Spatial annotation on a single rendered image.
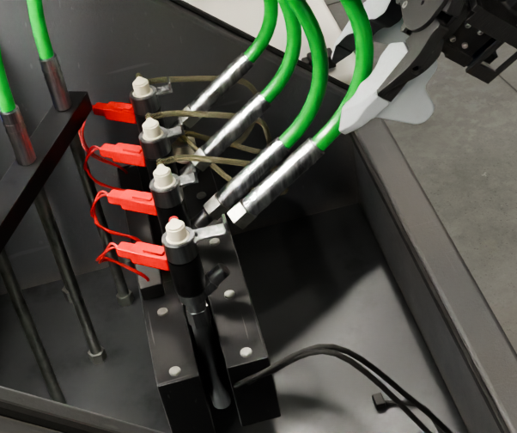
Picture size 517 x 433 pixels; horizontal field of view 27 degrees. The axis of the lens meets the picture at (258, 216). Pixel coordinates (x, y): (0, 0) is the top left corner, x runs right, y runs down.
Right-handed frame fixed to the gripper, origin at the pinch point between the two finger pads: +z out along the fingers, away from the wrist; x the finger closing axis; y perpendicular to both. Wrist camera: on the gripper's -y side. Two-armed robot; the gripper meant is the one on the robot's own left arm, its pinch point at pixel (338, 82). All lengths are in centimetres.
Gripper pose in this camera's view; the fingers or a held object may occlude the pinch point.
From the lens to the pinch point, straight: 85.9
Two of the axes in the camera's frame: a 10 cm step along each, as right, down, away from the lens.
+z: -5.7, 5.2, 6.3
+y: 8.2, 3.3, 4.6
